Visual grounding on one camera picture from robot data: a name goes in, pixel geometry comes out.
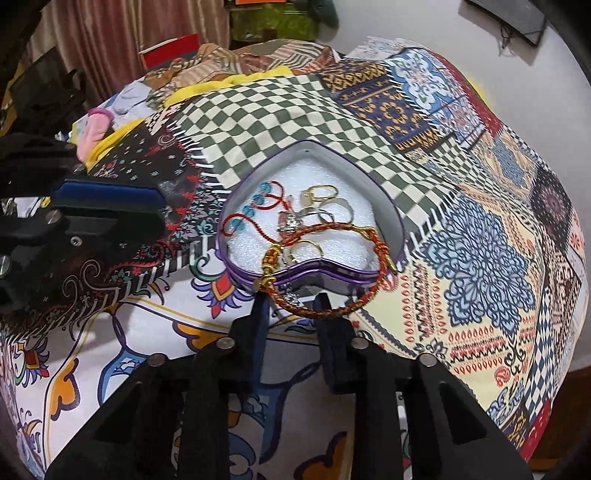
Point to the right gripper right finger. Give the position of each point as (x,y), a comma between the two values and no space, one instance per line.
(412,405)

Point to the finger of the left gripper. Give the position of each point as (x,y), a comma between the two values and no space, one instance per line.
(92,193)
(82,230)

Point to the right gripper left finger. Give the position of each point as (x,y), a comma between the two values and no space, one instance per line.
(169,418)

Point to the silver jewelry pieces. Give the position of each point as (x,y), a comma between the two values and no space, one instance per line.
(288,221)

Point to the yellow cloth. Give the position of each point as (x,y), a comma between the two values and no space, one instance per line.
(108,142)

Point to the pink plush toy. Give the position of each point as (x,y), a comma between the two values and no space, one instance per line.
(98,122)

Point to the striped red-brown curtain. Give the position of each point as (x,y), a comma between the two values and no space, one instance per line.
(104,38)

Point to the red and white box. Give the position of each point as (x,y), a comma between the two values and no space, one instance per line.
(169,50)

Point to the colourful patchwork bedspread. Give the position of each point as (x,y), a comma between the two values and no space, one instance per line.
(492,280)

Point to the striped orange brown blanket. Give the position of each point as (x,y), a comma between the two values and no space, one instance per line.
(215,63)

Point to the orange box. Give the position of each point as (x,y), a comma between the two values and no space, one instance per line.
(257,2)

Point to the green patterned covered stand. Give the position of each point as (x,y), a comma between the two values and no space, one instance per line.
(259,23)

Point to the heart-shaped purple tin box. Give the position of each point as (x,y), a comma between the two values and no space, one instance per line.
(326,188)

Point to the dark green plush toy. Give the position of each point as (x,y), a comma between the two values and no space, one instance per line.
(325,12)

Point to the small black wall monitor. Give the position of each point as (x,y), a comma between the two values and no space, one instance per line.
(519,16)

